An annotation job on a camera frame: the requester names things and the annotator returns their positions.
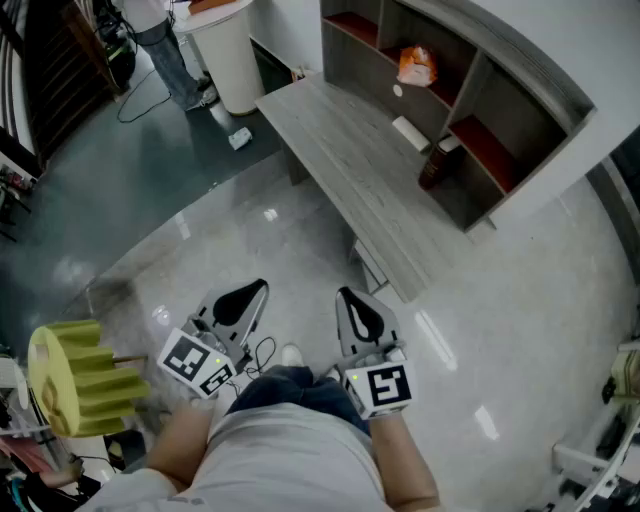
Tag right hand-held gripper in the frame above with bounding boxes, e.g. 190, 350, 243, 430
334, 285, 419, 421

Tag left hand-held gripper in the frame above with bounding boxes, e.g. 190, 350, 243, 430
157, 278, 270, 400

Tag grey wooden shelf desk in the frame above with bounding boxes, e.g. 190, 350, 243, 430
319, 0, 599, 234

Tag orange snack bag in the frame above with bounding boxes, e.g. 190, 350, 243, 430
397, 44, 439, 89

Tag person's right forearm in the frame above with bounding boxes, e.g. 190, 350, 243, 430
367, 412, 441, 512

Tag person's left forearm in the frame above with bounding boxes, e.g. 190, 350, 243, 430
144, 397, 221, 494

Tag person's dark blue trousers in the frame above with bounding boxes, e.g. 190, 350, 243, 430
227, 364, 371, 436

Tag person's white shirt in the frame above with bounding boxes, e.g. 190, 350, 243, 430
74, 403, 401, 512

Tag dark red jar white lid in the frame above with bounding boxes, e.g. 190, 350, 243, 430
417, 133, 461, 192

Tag white paper roll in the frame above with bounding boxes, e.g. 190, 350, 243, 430
391, 115, 432, 154

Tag white metal rack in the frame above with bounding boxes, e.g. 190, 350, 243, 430
549, 409, 640, 512

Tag cream bag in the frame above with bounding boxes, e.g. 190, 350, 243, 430
607, 344, 640, 406

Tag green and black machine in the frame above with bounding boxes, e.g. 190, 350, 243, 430
97, 12, 137, 89

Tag dark wooden slatted cabinet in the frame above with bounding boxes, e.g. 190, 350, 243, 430
0, 0, 124, 169

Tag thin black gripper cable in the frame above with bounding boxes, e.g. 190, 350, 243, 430
243, 336, 277, 379

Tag black floor cable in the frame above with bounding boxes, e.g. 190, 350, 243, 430
116, 67, 174, 125

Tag white round pedestal table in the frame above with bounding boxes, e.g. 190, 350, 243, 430
172, 0, 266, 117

